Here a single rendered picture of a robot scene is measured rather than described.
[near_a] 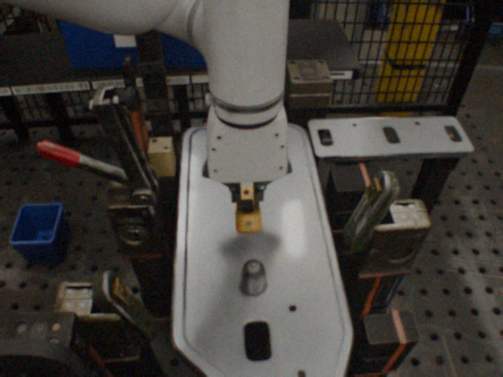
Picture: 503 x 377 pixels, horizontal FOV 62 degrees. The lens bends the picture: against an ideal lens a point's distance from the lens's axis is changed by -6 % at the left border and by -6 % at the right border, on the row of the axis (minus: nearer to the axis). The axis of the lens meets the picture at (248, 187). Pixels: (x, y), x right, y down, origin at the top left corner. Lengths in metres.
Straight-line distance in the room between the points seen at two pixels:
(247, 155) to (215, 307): 0.19
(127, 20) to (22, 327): 0.30
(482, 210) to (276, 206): 0.66
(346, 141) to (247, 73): 0.36
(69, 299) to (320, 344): 0.29
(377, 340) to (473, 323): 0.44
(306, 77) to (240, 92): 0.36
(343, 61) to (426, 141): 0.24
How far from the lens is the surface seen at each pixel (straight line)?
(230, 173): 0.56
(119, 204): 0.62
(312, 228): 0.64
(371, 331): 0.58
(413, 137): 0.82
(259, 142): 0.52
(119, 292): 0.49
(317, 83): 0.81
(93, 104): 0.51
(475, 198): 1.21
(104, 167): 0.60
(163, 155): 0.66
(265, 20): 0.42
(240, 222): 0.63
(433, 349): 0.93
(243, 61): 0.44
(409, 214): 0.63
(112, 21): 0.34
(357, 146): 0.77
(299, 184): 0.69
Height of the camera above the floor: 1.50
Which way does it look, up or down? 47 degrees down
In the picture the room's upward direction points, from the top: straight up
